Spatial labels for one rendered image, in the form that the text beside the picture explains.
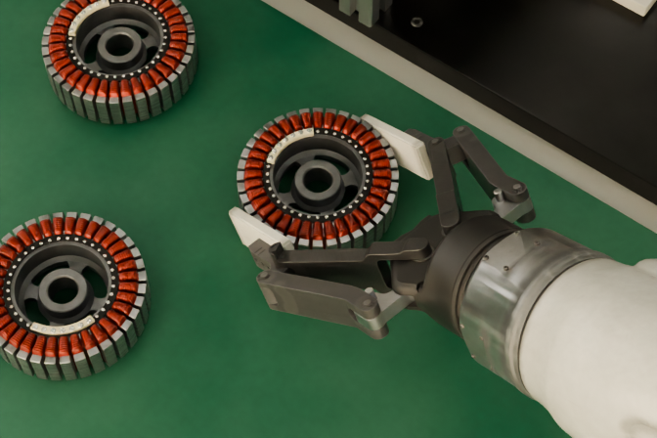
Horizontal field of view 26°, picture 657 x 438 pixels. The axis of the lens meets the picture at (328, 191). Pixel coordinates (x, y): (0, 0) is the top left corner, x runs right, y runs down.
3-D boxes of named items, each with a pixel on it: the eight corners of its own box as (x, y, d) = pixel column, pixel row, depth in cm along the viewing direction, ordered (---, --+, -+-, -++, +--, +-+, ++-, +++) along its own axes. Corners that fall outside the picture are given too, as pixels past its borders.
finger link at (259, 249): (308, 280, 92) (273, 307, 91) (267, 253, 96) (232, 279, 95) (300, 263, 92) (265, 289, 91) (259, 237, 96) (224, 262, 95)
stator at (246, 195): (429, 206, 101) (432, 179, 98) (307, 298, 97) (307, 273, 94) (327, 106, 105) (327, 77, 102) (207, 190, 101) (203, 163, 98)
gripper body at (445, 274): (547, 204, 83) (448, 157, 90) (440, 288, 80) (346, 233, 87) (576, 298, 87) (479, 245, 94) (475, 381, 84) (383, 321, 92)
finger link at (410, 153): (416, 147, 96) (424, 141, 97) (358, 117, 102) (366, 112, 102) (428, 181, 98) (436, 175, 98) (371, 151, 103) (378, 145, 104)
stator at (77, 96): (229, 56, 107) (226, 26, 104) (127, 153, 103) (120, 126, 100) (120, -18, 111) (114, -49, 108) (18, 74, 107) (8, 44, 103)
